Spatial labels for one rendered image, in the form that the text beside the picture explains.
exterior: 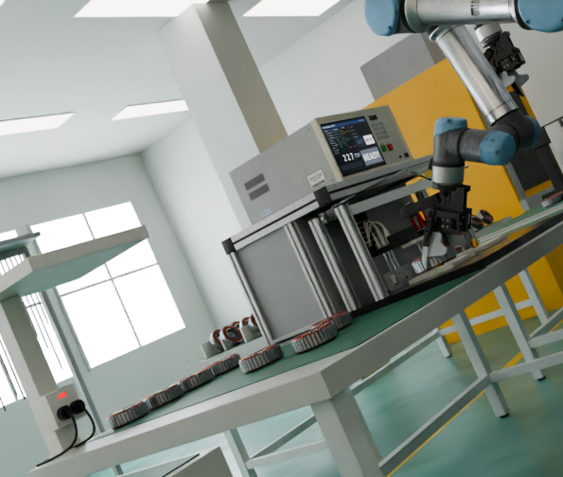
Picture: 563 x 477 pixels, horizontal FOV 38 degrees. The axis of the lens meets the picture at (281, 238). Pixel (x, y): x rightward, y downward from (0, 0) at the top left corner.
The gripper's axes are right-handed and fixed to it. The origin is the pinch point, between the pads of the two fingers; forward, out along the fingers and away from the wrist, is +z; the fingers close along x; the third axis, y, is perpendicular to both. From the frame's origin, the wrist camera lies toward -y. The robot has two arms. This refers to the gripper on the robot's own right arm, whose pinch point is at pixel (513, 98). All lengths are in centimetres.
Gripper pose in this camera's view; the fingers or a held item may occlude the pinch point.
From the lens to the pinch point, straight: 268.5
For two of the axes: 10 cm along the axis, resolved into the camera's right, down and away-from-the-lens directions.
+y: 7.1, -3.6, -6.1
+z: 4.1, 9.1, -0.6
